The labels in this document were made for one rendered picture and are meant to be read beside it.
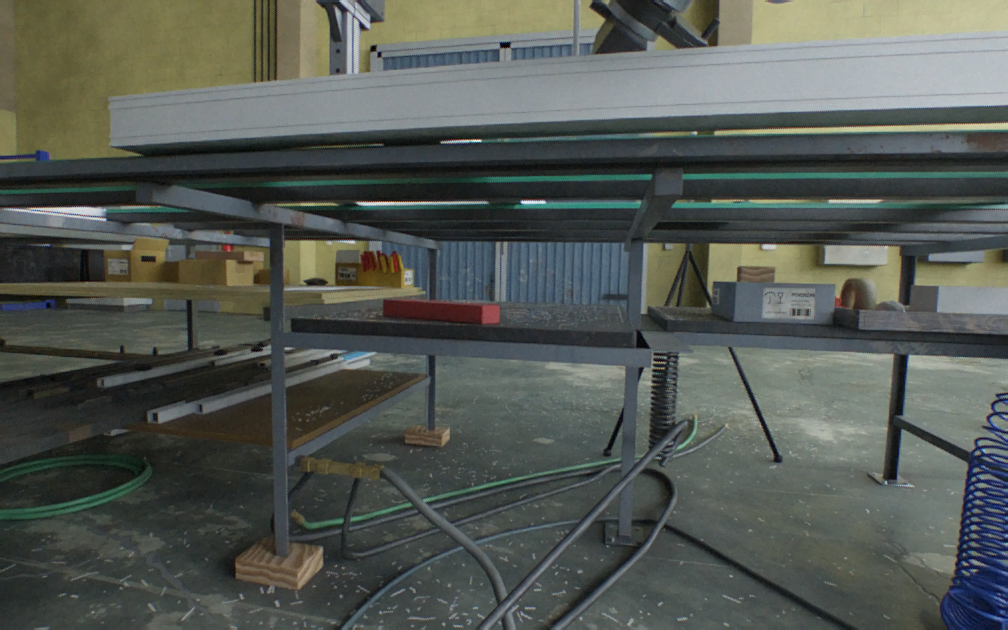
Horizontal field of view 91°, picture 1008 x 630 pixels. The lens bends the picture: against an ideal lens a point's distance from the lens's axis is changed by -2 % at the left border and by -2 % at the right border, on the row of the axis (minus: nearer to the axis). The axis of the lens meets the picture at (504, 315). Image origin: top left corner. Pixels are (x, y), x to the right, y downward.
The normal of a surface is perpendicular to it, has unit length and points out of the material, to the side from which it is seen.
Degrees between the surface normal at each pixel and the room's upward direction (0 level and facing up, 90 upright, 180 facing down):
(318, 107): 90
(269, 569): 90
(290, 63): 90
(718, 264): 90
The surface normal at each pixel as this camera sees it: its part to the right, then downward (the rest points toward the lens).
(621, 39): -0.19, 0.67
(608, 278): -0.20, 0.07
